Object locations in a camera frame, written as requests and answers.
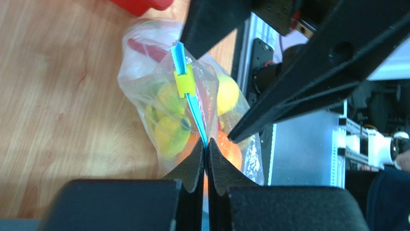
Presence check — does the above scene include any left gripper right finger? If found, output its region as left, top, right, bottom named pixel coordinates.
left=207, top=139, right=368, bottom=231

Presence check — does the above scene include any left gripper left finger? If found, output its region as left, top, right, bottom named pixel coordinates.
left=39, top=140, right=205, bottom=231

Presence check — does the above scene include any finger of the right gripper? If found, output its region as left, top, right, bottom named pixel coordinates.
left=179, top=0, right=252, bottom=59
left=228, top=0, right=410, bottom=143

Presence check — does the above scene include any clear zip top bag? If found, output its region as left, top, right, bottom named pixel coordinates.
left=117, top=18, right=264, bottom=185

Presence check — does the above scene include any fake orange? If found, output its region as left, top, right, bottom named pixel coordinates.
left=177, top=130, right=243, bottom=170

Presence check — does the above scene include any fake red chili pepper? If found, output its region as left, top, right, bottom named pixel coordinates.
left=127, top=38, right=168, bottom=63

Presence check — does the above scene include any yellow zip slider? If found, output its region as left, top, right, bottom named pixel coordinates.
left=174, top=64, right=196, bottom=98

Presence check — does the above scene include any fake banana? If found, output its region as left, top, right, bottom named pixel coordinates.
left=144, top=82, right=192, bottom=160

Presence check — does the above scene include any red plastic bin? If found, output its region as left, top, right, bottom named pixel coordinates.
left=111, top=0, right=173, bottom=16

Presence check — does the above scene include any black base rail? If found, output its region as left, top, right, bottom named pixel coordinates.
left=235, top=13, right=276, bottom=106

